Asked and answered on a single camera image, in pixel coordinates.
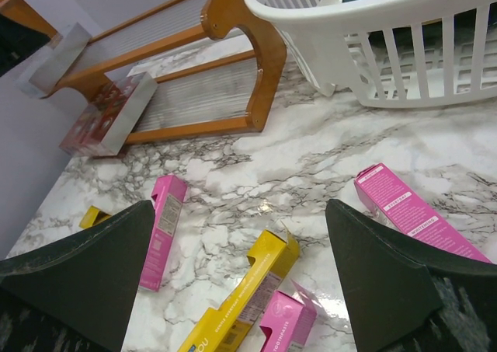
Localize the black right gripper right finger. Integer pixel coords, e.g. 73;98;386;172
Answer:
325;199;496;351

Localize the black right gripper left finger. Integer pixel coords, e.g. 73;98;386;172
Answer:
1;200;155;351

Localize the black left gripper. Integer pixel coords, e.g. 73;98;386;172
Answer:
0;15;50;76

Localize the silver toothpaste box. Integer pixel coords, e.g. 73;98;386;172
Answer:
15;23;92;99

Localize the yellow toothpaste box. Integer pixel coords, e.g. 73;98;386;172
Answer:
179;219;300;351
78;205;111;229

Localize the large pink toothpaste box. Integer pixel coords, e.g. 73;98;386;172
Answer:
354;163;491;263

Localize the orange wooden three-tier shelf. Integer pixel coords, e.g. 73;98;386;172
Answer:
0;0;288;145

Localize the white plastic basket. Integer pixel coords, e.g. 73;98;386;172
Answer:
244;0;496;109

